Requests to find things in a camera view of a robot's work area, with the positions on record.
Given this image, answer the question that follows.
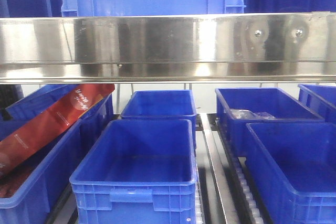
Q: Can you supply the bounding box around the stainless steel shelf beam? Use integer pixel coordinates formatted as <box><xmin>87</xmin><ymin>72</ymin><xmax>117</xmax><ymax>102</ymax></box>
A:
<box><xmin>1</xmin><ymin>12</ymin><xmax>335</xmax><ymax>84</ymax></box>

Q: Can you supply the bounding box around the blue bin rear centre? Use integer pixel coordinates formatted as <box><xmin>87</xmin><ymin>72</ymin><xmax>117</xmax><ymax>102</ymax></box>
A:
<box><xmin>121</xmin><ymin>90</ymin><xmax>197</xmax><ymax>147</ymax></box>

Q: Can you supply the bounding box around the blue bin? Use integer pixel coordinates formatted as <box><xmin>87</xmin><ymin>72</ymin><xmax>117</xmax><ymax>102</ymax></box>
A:
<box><xmin>246</xmin><ymin>123</ymin><xmax>335</xmax><ymax>223</ymax></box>
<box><xmin>298</xmin><ymin>84</ymin><xmax>336</xmax><ymax>124</ymax></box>
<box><xmin>1</xmin><ymin>84</ymin><xmax>113</xmax><ymax>140</ymax></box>
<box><xmin>215</xmin><ymin>88</ymin><xmax>324</xmax><ymax>157</ymax></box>
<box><xmin>70</xmin><ymin>119</ymin><xmax>197</xmax><ymax>223</ymax></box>
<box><xmin>0</xmin><ymin>118</ymin><xmax>82</xmax><ymax>224</ymax></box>
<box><xmin>121</xmin><ymin>90</ymin><xmax>197</xmax><ymax>147</ymax></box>

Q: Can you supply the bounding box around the clear plastic bag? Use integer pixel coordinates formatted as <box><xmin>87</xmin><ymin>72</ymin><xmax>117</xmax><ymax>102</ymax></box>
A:
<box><xmin>230</xmin><ymin>109</ymin><xmax>276</xmax><ymax>120</ymax></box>

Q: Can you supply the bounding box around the blue bin rear right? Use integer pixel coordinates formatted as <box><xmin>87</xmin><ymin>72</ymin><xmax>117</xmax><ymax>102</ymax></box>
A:
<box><xmin>215</xmin><ymin>88</ymin><xmax>324</xmax><ymax>157</ymax></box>

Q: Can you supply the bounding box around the blue bin front centre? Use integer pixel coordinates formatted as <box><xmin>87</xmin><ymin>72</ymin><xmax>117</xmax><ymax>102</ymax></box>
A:
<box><xmin>70</xmin><ymin>119</ymin><xmax>197</xmax><ymax>223</ymax></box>

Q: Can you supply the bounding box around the white roller track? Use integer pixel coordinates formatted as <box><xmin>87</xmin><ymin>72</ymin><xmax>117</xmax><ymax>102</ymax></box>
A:
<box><xmin>215</xmin><ymin>119</ymin><xmax>266</xmax><ymax>223</ymax></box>

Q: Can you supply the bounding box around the blue bin front right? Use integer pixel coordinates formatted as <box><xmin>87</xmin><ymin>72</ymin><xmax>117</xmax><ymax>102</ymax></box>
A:
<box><xmin>246</xmin><ymin>123</ymin><xmax>335</xmax><ymax>223</ymax></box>

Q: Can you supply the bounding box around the blue bin rear left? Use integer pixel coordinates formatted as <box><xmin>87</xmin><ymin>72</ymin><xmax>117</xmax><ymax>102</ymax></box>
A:
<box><xmin>1</xmin><ymin>84</ymin><xmax>113</xmax><ymax>140</ymax></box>

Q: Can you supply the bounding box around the blue bin far right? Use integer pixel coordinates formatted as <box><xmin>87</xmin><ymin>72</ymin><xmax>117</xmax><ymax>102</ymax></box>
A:
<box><xmin>298</xmin><ymin>84</ymin><xmax>336</xmax><ymax>124</ymax></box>

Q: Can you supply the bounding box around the red packaging bag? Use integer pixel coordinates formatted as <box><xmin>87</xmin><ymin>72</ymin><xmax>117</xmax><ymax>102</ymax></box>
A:
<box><xmin>1</xmin><ymin>83</ymin><xmax>115</xmax><ymax>178</ymax></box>

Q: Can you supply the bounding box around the blue bin front left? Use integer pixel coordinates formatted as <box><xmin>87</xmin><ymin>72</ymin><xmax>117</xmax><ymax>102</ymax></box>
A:
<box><xmin>0</xmin><ymin>118</ymin><xmax>82</xmax><ymax>224</ymax></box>

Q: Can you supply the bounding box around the steel shelf divider rail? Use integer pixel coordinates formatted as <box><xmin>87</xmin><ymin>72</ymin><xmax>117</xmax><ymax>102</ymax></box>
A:
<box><xmin>200</xmin><ymin>113</ymin><xmax>240</xmax><ymax>223</ymax></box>

